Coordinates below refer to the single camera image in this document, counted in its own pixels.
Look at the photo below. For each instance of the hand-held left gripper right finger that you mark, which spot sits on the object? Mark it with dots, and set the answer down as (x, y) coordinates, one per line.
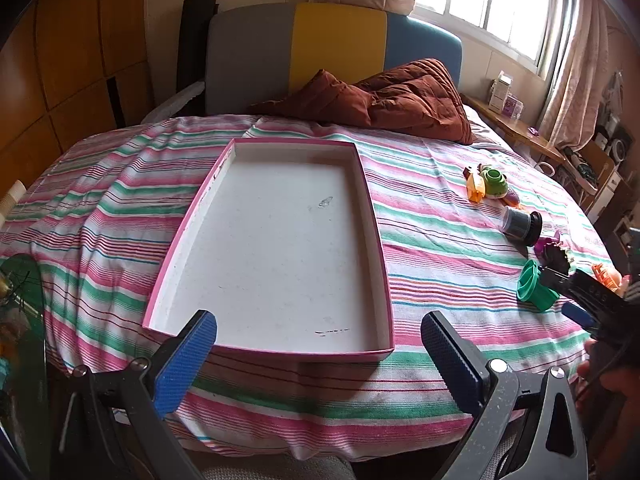
(452, 362)

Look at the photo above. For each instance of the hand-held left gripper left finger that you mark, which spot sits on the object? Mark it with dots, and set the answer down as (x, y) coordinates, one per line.
(182, 365)

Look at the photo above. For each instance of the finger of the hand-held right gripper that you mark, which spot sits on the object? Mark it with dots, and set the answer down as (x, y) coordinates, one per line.
(577, 315)
(559, 277)

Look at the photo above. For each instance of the dark brown flower toy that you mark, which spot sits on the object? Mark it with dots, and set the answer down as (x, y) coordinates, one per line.
(559, 257)

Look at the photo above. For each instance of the orange cube block toy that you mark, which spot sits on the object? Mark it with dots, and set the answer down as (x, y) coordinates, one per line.
(607, 277)

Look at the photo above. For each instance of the green boot-shaped toy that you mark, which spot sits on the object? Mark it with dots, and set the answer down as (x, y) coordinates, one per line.
(532, 287)

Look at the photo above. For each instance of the purple dome toy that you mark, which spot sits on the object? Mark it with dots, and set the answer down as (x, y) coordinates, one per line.
(545, 245)

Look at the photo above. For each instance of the grey jar black lid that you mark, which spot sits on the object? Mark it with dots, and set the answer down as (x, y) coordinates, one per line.
(520, 225)

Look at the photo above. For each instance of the yellow toy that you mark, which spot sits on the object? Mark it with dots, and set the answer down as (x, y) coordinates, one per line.
(476, 191)

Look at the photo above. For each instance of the pink shallow cardboard tray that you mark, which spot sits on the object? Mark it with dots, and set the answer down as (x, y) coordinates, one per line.
(280, 240)

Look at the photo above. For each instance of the person's right hand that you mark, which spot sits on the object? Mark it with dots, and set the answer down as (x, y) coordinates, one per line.
(617, 390)

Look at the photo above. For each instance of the green round toy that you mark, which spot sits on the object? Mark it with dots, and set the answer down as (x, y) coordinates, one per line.
(495, 182)

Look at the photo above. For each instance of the striped pink green bedsheet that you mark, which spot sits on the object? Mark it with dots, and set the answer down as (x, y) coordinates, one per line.
(450, 230)

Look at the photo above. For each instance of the cardboard box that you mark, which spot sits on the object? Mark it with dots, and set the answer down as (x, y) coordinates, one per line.
(597, 165)

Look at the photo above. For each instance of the dark red toy piece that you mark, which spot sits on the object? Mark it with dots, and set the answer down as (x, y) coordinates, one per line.
(471, 172)

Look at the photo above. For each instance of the wooden side shelf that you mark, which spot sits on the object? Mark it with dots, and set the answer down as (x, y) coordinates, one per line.
(520, 127)

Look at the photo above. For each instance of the glass table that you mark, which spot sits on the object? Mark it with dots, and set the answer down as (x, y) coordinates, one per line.
(22, 360)

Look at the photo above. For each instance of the purple small box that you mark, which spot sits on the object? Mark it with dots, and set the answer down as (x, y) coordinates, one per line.
(513, 107)

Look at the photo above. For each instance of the white carton box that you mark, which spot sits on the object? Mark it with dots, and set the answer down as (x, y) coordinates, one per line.
(500, 91)

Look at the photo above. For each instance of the beige striped side curtain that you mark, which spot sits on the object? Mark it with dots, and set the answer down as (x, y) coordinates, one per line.
(575, 75)

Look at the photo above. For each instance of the brown quilted blanket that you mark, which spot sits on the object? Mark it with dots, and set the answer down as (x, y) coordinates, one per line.
(405, 97)

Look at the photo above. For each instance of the white paper roll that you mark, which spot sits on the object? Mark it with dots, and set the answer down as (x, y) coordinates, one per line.
(12, 197)

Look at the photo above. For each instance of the window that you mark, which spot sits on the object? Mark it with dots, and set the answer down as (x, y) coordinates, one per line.
(492, 5)

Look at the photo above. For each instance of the wooden wardrobe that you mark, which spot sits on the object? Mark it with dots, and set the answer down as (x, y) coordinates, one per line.
(75, 70)

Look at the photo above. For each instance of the grey yellow blue headboard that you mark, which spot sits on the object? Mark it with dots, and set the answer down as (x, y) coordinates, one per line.
(330, 45)

